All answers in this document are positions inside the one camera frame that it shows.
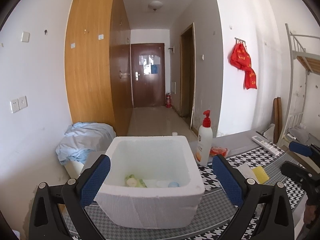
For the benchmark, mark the white wall socket pair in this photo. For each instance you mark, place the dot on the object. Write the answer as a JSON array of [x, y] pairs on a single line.
[[18, 104]]

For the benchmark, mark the wooden boards leaning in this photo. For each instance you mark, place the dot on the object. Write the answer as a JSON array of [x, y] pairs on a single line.
[[277, 118]]

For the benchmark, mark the houndstooth table cloth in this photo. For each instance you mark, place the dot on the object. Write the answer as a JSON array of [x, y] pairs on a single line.
[[215, 210]]

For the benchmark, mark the green white plastic packet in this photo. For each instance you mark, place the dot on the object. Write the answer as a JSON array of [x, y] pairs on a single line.
[[132, 181]]

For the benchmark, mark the white metal bunk bed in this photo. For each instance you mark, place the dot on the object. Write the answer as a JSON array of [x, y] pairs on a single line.
[[302, 111]]

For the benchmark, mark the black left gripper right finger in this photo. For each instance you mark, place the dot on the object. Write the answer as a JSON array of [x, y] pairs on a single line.
[[276, 220]]

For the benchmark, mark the red snack packet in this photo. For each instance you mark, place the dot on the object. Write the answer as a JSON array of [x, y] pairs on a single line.
[[218, 151]]

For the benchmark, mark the light blue crumpled sheet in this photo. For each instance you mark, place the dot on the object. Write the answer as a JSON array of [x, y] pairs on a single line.
[[81, 139]]

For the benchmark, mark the white foam box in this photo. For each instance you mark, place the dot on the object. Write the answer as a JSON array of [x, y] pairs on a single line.
[[174, 185]]

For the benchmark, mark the red fire extinguisher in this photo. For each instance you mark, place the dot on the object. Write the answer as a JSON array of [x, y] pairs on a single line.
[[168, 100]]

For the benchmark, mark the white remote control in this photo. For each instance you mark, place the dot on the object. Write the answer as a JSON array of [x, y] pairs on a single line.
[[266, 145]]

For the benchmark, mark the ceiling lamp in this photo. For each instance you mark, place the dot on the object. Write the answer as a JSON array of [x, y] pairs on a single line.
[[155, 5]]

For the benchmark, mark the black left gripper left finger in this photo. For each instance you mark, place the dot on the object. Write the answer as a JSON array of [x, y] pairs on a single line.
[[47, 222]]

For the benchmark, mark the yellow foam net sleeve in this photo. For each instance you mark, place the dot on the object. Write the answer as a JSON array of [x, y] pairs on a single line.
[[260, 174]]

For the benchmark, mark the wooden wardrobe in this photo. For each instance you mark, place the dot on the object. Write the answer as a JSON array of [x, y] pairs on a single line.
[[97, 63]]

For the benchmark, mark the white red pump bottle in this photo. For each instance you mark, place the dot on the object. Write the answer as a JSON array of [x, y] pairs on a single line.
[[204, 142]]

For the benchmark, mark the white wall switch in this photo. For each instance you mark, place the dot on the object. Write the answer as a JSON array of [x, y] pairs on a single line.
[[25, 37]]

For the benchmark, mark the red hanging bags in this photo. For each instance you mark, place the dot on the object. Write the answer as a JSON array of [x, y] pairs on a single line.
[[241, 59]]

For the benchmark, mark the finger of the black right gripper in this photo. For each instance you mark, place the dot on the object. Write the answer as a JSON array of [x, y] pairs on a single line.
[[311, 151]]

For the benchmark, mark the dark brown entrance door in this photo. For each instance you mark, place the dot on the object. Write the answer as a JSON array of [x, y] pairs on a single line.
[[148, 74]]

